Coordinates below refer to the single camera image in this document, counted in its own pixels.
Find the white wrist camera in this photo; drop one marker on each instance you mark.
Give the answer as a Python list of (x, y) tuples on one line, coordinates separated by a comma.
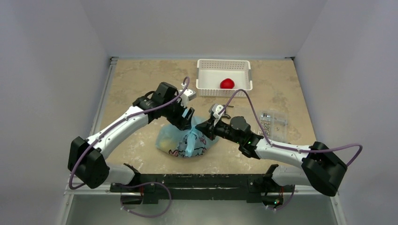
[(186, 95), (216, 112)]

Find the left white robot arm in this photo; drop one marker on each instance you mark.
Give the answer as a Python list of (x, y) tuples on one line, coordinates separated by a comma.
[(87, 156)]

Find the clear plastic screw box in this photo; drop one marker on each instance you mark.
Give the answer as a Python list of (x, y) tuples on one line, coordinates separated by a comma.
[(274, 124)]

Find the blue printed plastic bag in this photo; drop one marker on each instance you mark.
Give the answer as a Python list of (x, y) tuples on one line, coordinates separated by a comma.
[(189, 143)]

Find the yellow fake fruit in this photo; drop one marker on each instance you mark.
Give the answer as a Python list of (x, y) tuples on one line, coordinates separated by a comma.
[(166, 144)]

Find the dark metal faucet tap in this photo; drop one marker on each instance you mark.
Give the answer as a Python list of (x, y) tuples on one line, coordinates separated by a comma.
[(225, 114)]

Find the red fake apple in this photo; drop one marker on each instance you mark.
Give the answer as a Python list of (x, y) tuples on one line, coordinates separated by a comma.
[(227, 84)]

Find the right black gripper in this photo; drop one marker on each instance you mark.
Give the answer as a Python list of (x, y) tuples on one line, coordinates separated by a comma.
[(211, 128)]

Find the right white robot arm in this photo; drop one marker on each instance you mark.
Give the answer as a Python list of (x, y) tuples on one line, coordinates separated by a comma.
[(308, 165)]

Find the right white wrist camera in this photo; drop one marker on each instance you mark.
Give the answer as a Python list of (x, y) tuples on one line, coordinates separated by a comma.
[(216, 112)]

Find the white perforated plastic basket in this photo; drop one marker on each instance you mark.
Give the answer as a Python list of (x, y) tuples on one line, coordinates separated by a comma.
[(211, 73)]

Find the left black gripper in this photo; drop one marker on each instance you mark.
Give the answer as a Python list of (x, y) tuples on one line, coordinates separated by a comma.
[(183, 123)]

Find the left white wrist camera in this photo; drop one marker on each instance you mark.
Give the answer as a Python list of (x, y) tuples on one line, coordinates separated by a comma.
[(186, 95)]

